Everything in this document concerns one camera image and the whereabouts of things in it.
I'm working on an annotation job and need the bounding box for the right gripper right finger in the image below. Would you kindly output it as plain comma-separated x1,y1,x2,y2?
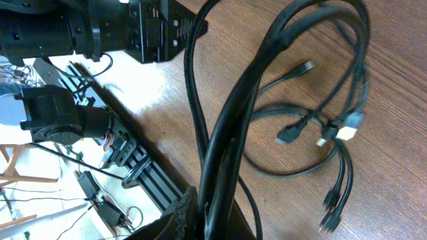
230,201,256,240

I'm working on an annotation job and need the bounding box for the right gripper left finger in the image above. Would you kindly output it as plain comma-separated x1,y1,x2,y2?
126,187,197,240

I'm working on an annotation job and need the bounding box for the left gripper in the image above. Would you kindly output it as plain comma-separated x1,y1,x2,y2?
126,0,196,63

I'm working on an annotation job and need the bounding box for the black usb cable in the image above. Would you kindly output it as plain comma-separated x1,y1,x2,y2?
183,0,371,240
242,59,338,177
315,111,366,234

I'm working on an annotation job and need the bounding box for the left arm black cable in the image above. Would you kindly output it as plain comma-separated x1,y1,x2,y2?
29,142,125,181

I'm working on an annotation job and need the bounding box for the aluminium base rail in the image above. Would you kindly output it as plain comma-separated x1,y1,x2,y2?
23,58,183,211

